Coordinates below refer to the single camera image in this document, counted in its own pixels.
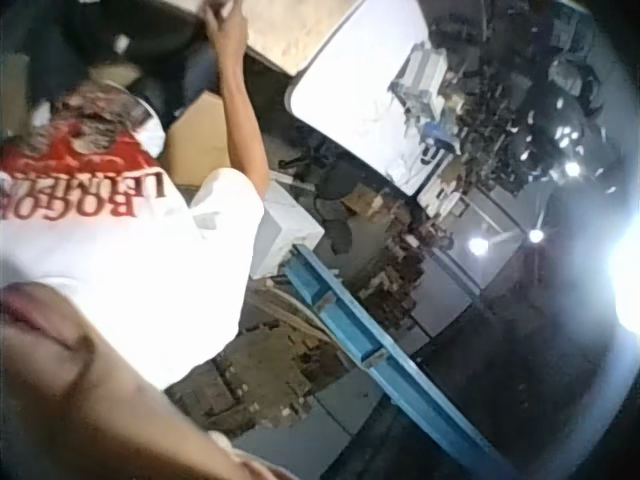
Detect person's right hand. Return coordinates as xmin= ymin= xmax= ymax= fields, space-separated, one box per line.
xmin=199 ymin=0 xmax=250 ymax=54

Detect person's legs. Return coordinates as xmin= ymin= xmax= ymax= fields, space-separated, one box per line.
xmin=132 ymin=39 xmax=226 ymax=119

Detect tan plywood board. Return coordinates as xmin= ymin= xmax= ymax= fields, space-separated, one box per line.
xmin=239 ymin=0 xmax=369 ymax=77

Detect brown cardboard box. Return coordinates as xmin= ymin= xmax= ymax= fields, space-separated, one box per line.
xmin=163 ymin=91 xmax=237 ymax=190

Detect white folding table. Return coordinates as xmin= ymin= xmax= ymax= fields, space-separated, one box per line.
xmin=283 ymin=0 xmax=449 ymax=197

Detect black office chair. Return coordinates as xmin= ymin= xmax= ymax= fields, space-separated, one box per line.
xmin=277 ymin=144 xmax=354 ymax=254

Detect stack of white boxes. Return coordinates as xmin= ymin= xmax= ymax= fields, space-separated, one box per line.
xmin=387 ymin=40 xmax=452 ymax=120

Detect white foam block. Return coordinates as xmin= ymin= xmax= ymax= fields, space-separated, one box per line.
xmin=248 ymin=180 xmax=326 ymax=281

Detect cluttered dark storage rack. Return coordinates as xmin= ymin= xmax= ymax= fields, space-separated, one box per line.
xmin=424 ymin=0 xmax=629 ymax=201

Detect heap of wood offcuts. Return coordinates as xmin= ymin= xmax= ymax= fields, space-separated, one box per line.
xmin=339 ymin=182 xmax=441 ymax=334

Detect heap of brown wood debris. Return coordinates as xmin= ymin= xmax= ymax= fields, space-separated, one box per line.
xmin=167 ymin=319 xmax=354 ymax=434

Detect blue metal beam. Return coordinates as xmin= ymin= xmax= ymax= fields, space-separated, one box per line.
xmin=282 ymin=243 xmax=509 ymax=480

